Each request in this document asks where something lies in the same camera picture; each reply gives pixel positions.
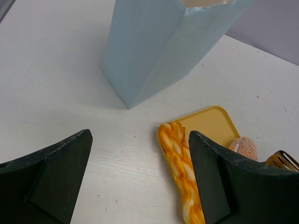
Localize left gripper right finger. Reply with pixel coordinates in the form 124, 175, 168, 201
189, 131, 299, 224

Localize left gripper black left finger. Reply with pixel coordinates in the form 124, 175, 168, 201
0, 129, 93, 224

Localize pink sugared donut bread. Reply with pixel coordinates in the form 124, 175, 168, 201
229, 137, 257, 161

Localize metal food tongs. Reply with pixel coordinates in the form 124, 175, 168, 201
264, 150, 299, 172

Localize orange braided bread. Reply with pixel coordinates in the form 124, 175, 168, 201
157, 121, 205, 224

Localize light blue paper bag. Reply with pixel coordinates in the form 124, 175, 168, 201
102, 0, 252, 109

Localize yellow plastic tray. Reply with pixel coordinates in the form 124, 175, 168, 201
157, 105, 241, 224

